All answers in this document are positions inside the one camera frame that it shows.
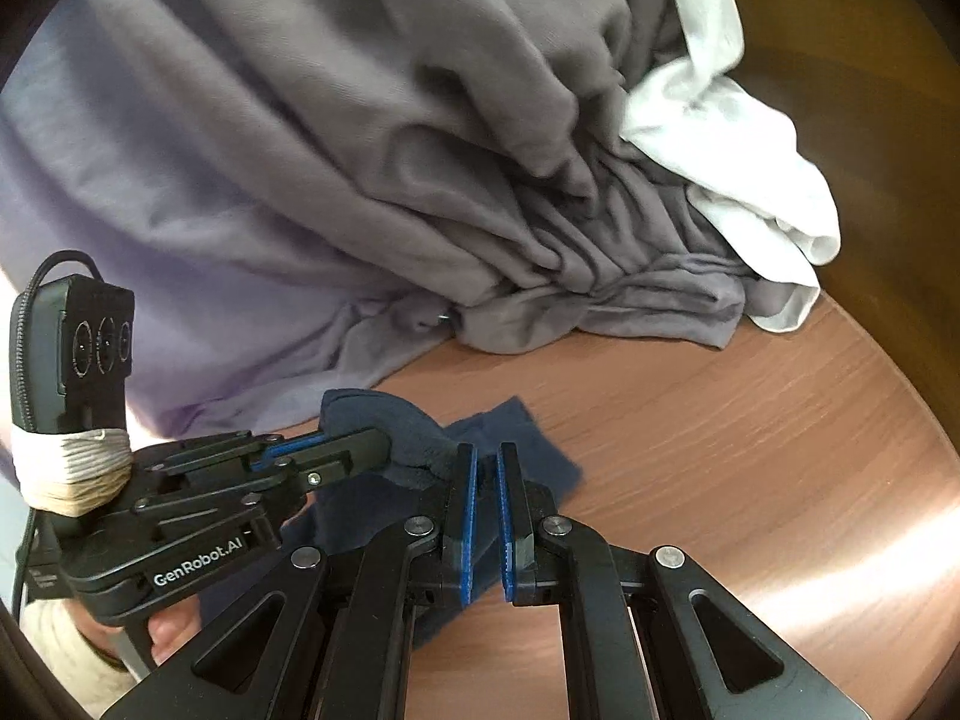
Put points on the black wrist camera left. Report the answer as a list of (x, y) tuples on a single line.
[(70, 353)]

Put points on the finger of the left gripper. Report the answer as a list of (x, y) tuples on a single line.
[(254, 450), (307, 470)]

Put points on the person left hand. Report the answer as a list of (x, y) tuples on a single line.
[(169, 630)]

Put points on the white sheer curtain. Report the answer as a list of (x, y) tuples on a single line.
[(740, 158)]

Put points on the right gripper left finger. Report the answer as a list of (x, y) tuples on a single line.
[(458, 525)]

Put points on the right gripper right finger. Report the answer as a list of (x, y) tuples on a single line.
[(522, 503)]

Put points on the grey purple hanging curtain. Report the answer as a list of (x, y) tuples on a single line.
[(306, 194)]

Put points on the beige sleeve forearm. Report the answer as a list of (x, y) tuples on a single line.
[(94, 681)]

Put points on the navy blue pants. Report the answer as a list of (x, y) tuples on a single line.
[(346, 515)]

